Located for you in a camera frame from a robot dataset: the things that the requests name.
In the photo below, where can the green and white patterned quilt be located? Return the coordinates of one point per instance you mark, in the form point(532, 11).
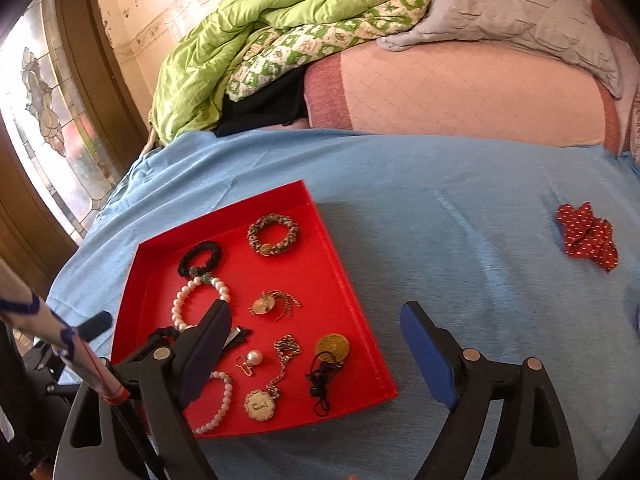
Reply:
point(280, 55)

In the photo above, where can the green comforter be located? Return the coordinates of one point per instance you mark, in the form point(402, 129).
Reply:
point(210, 60)

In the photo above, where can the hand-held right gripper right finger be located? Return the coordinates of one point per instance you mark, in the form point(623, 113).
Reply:
point(425, 350)

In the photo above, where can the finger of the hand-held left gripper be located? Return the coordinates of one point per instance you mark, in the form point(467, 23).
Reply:
point(97, 324)

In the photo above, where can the red tray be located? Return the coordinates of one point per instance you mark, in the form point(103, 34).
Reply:
point(325, 280)

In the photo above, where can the black cloth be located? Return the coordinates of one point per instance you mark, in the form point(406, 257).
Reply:
point(260, 110)

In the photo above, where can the striped bed sheet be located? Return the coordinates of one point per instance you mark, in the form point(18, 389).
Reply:
point(634, 135)

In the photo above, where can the pearl earring with gold hook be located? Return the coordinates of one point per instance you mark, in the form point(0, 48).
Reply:
point(256, 357)

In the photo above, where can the brown bolster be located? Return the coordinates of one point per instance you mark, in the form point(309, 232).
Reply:
point(607, 17)

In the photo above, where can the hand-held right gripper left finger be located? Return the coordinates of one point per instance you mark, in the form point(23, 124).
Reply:
point(207, 345)

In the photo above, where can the black hair clip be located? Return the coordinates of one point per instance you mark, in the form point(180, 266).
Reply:
point(240, 336)

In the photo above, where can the stained-glass window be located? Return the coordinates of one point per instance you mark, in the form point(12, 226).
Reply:
point(50, 110)

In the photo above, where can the red polka-dot bow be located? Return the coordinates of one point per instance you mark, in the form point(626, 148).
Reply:
point(585, 237)

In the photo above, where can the grey pillow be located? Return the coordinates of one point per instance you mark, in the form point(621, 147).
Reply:
point(525, 10)

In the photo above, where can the gold tassel pendant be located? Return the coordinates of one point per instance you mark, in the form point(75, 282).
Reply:
point(262, 305)

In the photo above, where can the blue blanket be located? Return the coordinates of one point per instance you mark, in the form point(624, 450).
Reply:
point(450, 210)

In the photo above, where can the pink bolster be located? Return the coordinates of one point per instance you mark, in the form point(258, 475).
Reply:
point(450, 95)

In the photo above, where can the wooden window frame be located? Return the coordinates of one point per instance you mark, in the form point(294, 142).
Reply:
point(85, 50)

